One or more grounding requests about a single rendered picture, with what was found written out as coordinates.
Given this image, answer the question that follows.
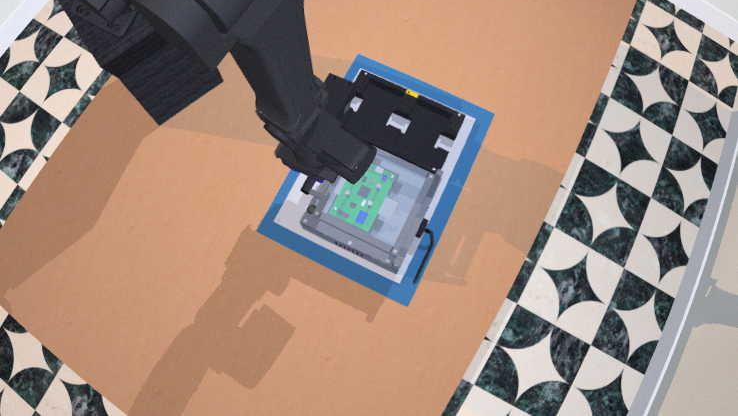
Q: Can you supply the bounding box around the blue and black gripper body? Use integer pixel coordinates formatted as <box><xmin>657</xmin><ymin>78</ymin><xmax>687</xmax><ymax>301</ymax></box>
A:
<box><xmin>274</xmin><ymin>143</ymin><xmax>338</xmax><ymax>184</ymax></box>

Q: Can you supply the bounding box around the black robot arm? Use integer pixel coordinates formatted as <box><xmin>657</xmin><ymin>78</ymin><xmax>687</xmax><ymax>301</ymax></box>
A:
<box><xmin>71</xmin><ymin>0</ymin><xmax>377</xmax><ymax>184</ymax></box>

